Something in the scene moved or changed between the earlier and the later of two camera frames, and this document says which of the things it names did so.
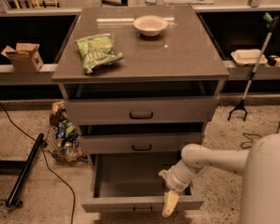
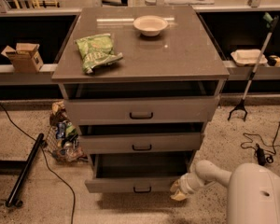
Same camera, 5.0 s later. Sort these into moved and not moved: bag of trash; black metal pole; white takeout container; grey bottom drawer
Moved: grey bottom drawer
Not moved: bag of trash; black metal pole; white takeout container
